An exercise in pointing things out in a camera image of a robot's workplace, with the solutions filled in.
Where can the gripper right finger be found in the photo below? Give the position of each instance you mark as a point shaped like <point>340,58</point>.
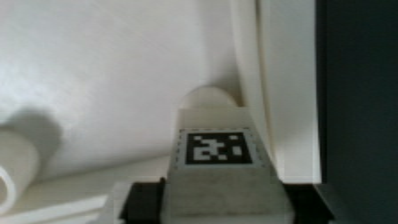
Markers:
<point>310,207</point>

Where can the white square tabletop part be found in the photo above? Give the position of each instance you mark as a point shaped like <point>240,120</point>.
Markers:
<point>104,58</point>

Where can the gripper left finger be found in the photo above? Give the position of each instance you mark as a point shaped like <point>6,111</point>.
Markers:
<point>143,203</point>

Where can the white table leg with tag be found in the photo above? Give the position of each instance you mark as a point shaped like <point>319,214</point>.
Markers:
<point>223,187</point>

